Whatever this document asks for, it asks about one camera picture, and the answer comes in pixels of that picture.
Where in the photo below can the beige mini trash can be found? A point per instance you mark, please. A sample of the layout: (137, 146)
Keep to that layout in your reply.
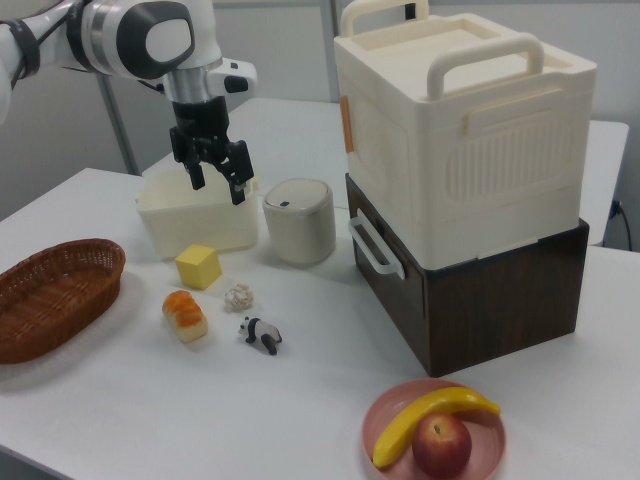
(299, 225)

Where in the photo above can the crumpled white paper ball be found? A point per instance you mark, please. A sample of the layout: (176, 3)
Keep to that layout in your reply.
(238, 296)

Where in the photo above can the pink plate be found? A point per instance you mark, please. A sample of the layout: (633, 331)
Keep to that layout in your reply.
(480, 450)

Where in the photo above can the dark wooden drawer box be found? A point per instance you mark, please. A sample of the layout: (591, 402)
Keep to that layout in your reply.
(500, 315)

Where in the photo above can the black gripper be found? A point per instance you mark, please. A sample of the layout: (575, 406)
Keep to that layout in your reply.
(200, 122)

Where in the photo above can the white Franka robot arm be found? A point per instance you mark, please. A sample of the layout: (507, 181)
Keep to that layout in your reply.
(100, 35)

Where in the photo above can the toy panda figure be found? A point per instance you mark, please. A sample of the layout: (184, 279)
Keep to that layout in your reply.
(260, 334)

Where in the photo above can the red toy apple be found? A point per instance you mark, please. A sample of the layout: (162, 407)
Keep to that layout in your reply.
(441, 445)

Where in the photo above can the yellow cube block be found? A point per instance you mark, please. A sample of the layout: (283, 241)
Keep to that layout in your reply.
(199, 267)

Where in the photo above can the yellow toy banana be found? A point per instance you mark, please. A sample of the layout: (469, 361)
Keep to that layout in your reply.
(400, 425)

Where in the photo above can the brown wicker basket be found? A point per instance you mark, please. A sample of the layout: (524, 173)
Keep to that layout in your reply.
(55, 295)

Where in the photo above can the grey partition post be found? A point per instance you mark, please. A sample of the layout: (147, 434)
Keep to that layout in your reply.
(330, 50)
(122, 140)

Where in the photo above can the white open plastic bin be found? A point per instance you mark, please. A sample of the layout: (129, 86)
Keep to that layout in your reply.
(200, 225)

